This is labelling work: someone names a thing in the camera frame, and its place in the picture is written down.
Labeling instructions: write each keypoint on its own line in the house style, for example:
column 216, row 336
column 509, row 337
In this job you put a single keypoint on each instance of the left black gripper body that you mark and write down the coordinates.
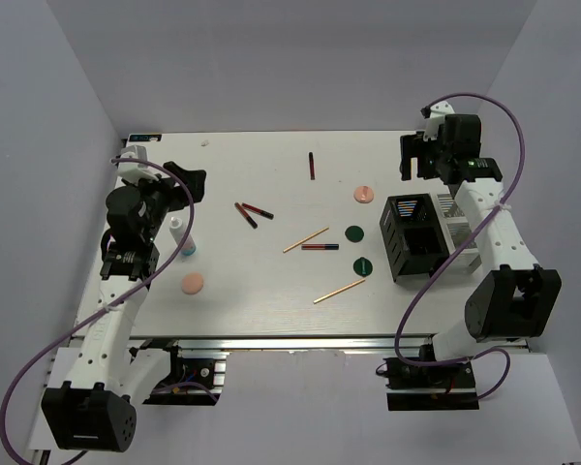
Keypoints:
column 159, row 196

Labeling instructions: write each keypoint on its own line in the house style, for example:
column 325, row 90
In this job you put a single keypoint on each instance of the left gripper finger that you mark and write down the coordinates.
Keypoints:
column 188, row 177
column 186, row 197

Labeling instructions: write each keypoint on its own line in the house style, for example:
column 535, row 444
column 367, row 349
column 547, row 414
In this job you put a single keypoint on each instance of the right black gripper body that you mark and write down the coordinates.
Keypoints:
column 430, row 154

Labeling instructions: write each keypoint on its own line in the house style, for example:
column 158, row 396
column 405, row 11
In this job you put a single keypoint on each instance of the red black lip gloss tube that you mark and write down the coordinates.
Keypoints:
column 258, row 211

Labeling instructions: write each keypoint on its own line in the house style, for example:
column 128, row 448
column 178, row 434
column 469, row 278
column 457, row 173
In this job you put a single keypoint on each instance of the dark red lip gloss tube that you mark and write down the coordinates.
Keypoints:
column 311, row 166

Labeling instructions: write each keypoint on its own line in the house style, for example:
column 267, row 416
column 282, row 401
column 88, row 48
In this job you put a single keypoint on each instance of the wooden stick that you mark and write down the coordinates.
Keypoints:
column 305, row 239
column 339, row 291

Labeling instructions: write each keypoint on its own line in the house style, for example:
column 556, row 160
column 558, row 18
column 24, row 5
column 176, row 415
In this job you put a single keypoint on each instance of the red lip gloss blue cap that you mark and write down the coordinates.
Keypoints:
column 320, row 247

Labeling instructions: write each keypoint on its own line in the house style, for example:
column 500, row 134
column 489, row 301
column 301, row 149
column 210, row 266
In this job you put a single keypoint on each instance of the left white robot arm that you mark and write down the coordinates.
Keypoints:
column 95, row 408

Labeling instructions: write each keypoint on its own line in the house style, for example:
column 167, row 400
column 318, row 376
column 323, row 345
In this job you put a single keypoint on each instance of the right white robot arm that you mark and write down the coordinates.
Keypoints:
column 517, row 295

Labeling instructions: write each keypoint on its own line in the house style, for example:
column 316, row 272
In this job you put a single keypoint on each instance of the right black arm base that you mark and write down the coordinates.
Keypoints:
column 411, row 388

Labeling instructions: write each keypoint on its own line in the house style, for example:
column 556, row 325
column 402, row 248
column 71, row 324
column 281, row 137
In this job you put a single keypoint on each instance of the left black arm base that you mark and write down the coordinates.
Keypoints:
column 196, row 376

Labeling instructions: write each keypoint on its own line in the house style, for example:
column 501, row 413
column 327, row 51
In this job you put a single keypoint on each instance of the white bottle blue label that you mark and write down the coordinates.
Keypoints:
column 178, row 229

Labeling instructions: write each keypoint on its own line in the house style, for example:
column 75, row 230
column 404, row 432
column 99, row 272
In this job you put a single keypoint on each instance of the left blue corner sticker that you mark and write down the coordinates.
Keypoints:
column 140, row 138

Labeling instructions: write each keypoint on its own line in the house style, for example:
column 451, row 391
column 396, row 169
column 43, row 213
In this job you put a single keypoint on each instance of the pink powder puff with ribbon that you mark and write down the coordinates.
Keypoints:
column 363, row 194

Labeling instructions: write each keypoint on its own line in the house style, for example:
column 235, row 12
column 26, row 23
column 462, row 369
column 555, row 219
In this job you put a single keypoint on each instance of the white slotted organizer box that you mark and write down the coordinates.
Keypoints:
column 456, row 230

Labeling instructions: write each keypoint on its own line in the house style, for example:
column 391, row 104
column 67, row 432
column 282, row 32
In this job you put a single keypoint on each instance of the black slotted organizer box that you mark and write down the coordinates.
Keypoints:
column 412, row 236

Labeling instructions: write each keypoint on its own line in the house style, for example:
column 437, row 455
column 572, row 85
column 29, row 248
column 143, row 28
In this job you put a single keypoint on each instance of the plain pink powder puff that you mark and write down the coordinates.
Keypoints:
column 192, row 283

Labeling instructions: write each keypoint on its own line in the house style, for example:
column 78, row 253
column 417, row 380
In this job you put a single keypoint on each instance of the upper green round compact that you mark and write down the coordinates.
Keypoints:
column 354, row 233

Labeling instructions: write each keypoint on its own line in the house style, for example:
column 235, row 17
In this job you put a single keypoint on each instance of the green round compact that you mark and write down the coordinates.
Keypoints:
column 362, row 267
column 354, row 233

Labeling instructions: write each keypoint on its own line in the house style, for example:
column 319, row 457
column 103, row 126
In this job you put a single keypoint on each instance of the lower green round compact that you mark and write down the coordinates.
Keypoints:
column 362, row 267

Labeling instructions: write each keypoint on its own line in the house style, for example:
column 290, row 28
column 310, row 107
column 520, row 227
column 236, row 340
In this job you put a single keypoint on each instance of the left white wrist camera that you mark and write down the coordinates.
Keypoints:
column 131, row 166

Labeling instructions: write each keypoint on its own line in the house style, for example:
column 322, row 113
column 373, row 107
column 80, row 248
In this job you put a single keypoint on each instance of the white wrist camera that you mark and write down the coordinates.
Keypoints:
column 131, row 166
column 434, row 116

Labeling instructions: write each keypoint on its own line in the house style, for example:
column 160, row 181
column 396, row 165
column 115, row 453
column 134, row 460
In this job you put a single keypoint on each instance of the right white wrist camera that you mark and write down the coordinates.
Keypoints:
column 434, row 116

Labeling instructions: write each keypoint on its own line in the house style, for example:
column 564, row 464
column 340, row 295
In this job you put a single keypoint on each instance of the aluminium table rail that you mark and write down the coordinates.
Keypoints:
column 270, row 343

